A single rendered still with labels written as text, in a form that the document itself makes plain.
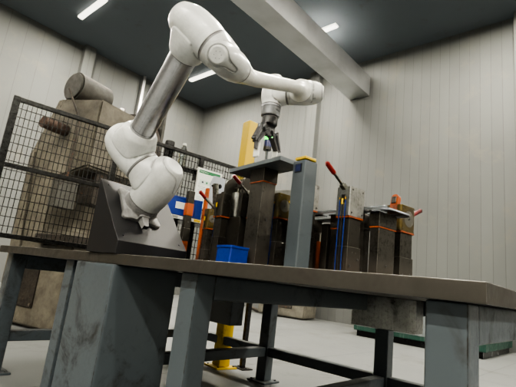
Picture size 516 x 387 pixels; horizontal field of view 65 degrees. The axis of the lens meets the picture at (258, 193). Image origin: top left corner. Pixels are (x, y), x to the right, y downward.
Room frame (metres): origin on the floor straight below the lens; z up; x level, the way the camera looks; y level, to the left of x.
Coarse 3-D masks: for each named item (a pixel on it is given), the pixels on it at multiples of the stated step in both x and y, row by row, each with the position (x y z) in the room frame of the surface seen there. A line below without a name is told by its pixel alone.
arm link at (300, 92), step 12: (252, 72) 1.35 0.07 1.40; (252, 84) 1.44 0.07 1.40; (264, 84) 1.47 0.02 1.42; (276, 84) 1.50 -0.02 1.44; (288, 84) 1.52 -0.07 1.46; (300, 84) 1.57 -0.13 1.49; (312, 84) 1.64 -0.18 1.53; (288, 96) 1.69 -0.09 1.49; (300, 96) 1.63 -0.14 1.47; (312, 96) 1.65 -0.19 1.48
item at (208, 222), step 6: (210, 210) 2.38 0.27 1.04; (204, 216) 2.40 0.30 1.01; (210, 216) 2.38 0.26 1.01; (204, 222) 2.39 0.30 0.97; (210, 222) 2.38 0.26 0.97; (204, 228) 2.39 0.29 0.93; (210, 228) 2.39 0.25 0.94; (204, 234) 2.40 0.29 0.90; (210, 234) 2.40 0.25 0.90; (204, 240) 2.39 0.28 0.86; (204, 246) 2.38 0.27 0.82; (204, 252) 2.38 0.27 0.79; (198, 258) 2.42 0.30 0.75; (204, 258) 2.38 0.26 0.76
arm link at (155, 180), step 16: (144, 160) 1.60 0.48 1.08; (160, 160) 1.58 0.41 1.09; (128, 176) 1.64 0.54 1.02; (144, 176) 1.59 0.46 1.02; (160, 176) 1.57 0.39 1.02; (176, 176) 1.60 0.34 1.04; (144, 192) 1.61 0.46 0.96; (160, 192) 1.61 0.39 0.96; (176, 192) 1.66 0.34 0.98; (144, 208) 1.66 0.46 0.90; (160, 208) 1.69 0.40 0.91
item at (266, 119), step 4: (264, 116) 1.73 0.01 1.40; (268, 116) 1.72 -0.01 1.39; (272, 116) 1.72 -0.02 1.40; (264, 120) 1.73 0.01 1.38; (268, 120) 1.72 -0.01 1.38; (272, 120) 1.72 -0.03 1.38; (276, 120) 1.74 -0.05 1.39; (264, 124) 1.72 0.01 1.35; (268, 124) 1.73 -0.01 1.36; (272, 124) 1.74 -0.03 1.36; (276, 124) 1.74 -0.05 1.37; (264, 128) 1.72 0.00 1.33; (272, 128) 1.76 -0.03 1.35; (268, 132) 1.74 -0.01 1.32; (268, 136) 1.76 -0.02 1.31; (272, 136) 1.76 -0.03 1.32
